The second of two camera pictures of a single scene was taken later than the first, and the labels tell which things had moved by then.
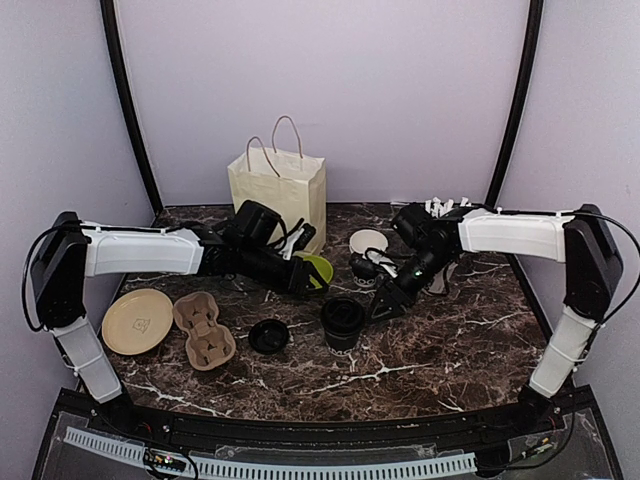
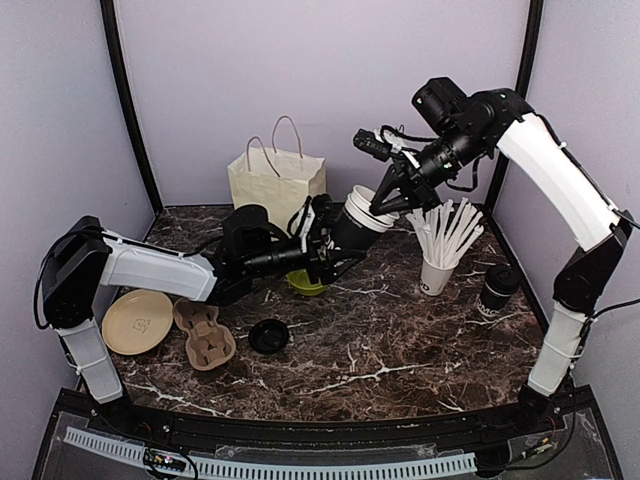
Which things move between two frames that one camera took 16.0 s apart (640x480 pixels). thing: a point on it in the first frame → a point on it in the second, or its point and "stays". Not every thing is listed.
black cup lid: [343, 315] → [502, 280]
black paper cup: [367, 237] → [361, 198]
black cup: [364, 273] → [355, 229]
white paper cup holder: [438, 283] stays
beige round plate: [137, 321] stays
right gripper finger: [388, 304] → [399, 200]
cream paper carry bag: [293, 186] stays
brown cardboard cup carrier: [210, 345] stays
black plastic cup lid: [268, 336] stays
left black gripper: [297, 280] → [325, 273]
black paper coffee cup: [341, 345] → [492, 302]
